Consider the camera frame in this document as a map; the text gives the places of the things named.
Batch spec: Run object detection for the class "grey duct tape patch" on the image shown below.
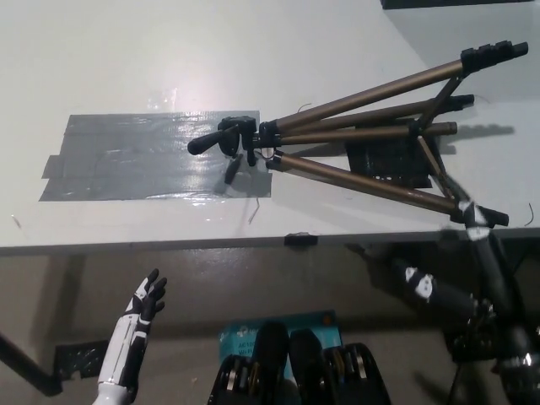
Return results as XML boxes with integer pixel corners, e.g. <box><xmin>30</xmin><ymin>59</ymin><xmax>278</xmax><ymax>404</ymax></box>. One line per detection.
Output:
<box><xmin>38</xmin><ymin>110</ymin><xmax>273</xmax><ymax>204</ymax></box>

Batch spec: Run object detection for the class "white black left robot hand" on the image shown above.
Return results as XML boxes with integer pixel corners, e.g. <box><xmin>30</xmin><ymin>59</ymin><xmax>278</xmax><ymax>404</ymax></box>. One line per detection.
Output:
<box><xmin>97</xmin><ymin>267</ymin><xmax>169</xmax><ymax>388</ymax></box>

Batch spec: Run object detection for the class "black floor tape patch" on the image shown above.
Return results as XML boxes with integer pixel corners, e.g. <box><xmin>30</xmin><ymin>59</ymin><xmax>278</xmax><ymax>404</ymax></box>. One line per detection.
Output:
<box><xmin>54</xmin><ymin>339</ymin><xmax>109</xmax><ymax>379</ymax></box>

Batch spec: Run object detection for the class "black metal table leg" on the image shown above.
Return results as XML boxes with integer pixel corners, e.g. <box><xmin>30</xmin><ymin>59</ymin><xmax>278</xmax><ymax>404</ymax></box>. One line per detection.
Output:
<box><xmin>0</xmin><ymin>331</ymin><xmax>64</xmax><ymax>397</ymax></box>

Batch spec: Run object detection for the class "small black table clip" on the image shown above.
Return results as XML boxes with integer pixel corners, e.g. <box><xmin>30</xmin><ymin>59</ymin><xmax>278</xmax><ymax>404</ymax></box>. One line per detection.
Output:
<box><xmin>284</xmin><ymin>230</ymin><xmax>319</xmax><ymax>248</ymax></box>

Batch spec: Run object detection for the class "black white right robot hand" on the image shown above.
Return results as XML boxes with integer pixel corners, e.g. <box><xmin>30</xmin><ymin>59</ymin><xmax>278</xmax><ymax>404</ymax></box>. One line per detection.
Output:
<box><xmin>390</xmin><ymin>198</ymin><xmax>533</xmax><ymax>369</ymax></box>

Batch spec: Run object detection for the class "bronze and black camera tripod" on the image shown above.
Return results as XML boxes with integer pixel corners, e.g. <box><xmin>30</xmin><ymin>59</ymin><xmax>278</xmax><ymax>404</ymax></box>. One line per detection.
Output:
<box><xmin>187</xmin><ymin>40</ymin><xmax>531</xmax><ymax>227</ymax></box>

